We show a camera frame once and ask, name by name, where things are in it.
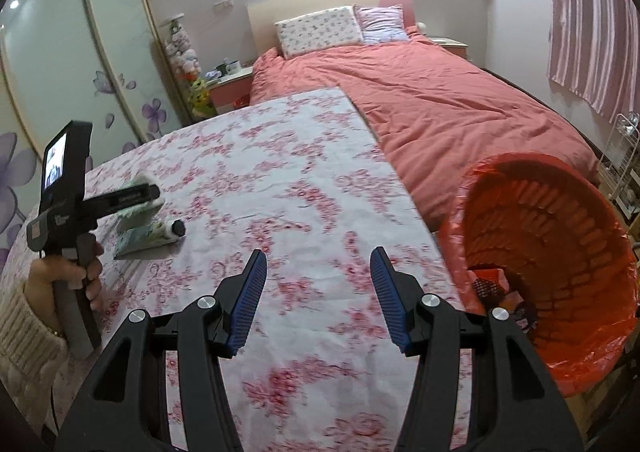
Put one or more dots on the green tube with white cap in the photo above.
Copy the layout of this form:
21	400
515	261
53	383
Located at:
150	238

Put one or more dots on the white wall socket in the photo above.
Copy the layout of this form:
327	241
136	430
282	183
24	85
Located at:
223	4

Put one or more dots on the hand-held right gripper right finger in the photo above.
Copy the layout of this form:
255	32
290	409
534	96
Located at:
392	302

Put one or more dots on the pink white nightstand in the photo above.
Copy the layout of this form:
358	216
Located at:
227	90
457	50

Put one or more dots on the white floral pillow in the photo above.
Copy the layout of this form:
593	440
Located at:
320	30

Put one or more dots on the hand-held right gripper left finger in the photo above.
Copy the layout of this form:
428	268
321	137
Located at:
247	302

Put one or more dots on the beige pink headboard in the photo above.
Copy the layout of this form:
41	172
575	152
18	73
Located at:
300	5

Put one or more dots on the wardrobe with flowered glass doors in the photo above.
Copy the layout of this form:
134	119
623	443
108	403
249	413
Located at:
55	57

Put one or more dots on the pink striped pillow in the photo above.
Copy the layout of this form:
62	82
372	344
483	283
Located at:
380	22

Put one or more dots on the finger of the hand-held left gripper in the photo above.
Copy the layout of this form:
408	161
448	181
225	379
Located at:
120	202

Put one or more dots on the salmon pink duvet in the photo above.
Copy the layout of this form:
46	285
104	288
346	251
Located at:
450	112

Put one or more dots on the column of plush toys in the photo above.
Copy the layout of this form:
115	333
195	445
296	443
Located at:
182	47

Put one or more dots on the black white patterned wrapper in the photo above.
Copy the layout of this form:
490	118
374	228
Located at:
525	317

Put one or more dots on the pink striped curtain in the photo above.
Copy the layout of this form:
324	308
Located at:
585	22

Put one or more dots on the person's left hand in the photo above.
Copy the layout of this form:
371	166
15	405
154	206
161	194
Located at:
50	272

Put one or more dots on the pink floral tablecloth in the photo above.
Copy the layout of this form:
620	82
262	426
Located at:
310	172

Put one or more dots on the person's left forearm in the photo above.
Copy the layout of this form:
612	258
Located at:
25	347

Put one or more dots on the white mug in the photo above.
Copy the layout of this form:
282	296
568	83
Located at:
233	68

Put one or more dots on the woven bin with orange bag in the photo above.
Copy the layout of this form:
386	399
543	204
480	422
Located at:
550	212

